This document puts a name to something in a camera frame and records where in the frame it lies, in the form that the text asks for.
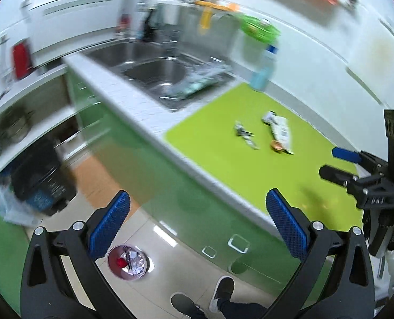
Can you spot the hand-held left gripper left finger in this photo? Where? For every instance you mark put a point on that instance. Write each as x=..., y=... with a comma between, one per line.
x=112, y=222

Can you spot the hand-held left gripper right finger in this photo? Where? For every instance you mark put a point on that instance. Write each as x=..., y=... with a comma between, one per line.
x=286, y=226

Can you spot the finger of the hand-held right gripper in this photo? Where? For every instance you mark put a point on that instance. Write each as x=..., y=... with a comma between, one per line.
x=344, y=154
x=333, y=174

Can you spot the pink round bin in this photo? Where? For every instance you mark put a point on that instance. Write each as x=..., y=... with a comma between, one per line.
x=112, y=254

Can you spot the red packet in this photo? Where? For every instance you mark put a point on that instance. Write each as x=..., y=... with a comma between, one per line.
x=121, y=263

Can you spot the white paper ball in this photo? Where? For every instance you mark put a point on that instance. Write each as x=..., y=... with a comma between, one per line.
x=136, y=268

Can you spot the brown nut shell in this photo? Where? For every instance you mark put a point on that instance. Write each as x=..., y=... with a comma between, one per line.
x=276, y=145

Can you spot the crumpled beige paper wrapper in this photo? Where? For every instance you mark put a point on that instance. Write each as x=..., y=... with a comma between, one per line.
x=281, y=129

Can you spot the black bag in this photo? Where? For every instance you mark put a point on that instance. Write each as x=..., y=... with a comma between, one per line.
x=40, y=179

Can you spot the lime green counter mat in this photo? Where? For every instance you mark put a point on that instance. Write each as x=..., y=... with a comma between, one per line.
x=223, y=159

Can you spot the dark trouser leg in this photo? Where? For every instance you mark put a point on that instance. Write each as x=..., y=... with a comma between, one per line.
x=243, y=310

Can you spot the white plastic bag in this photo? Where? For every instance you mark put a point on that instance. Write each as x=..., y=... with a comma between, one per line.
x=12, y=211

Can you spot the silver foil wrapper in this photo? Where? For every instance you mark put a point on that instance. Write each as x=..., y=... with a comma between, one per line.
x=241, y=132

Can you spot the blue detergent bottle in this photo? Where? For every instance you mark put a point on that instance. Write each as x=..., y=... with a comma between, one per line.
x=263, y=73

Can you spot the green cabinet door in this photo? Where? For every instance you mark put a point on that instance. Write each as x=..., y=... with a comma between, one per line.
x=1, y=256

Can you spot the white open shelf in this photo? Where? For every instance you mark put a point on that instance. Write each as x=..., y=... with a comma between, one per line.
x=44, y=123

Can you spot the steel pot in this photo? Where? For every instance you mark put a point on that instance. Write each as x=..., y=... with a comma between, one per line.
x=17, y=126

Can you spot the stainless steel sink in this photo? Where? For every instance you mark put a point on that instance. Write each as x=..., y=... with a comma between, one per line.
x=157, y=73

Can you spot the grey dish rack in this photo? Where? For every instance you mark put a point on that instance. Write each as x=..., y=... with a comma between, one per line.
x=197, y=79

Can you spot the red object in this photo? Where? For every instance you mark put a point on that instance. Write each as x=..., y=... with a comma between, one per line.
x=21, y=59

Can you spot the yellow plastic scoop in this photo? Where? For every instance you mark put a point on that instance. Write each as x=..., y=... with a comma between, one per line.
x=205, y=20

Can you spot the white countertop appliance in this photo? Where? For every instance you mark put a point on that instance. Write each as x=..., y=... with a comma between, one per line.
x=74, y=6

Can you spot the green plastic wall basket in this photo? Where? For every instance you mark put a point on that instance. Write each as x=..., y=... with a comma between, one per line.
x=258, y=28

